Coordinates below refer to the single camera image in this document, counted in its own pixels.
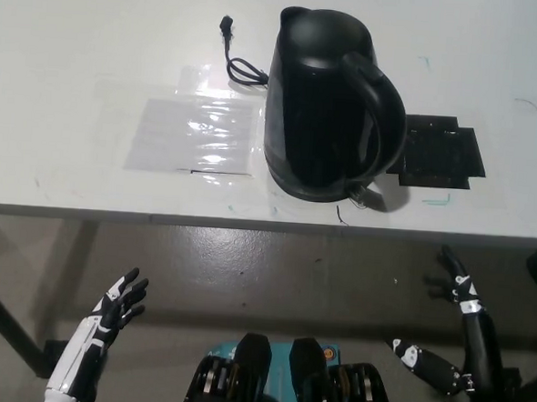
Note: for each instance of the transparent plastic sheet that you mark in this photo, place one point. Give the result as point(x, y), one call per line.
point(195, 137)

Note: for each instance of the black electric kettle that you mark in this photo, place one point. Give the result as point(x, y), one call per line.
point(310, 121)

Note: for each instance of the black table leg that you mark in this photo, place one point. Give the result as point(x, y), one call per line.
point(6, 321)
point(532, 390)

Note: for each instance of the right robot hand black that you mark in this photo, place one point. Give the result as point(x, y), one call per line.
point(481, 341)

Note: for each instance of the black square base plate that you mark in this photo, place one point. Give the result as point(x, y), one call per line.
point(435, 152)

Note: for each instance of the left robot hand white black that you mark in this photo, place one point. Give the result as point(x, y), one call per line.
point(101, 323)

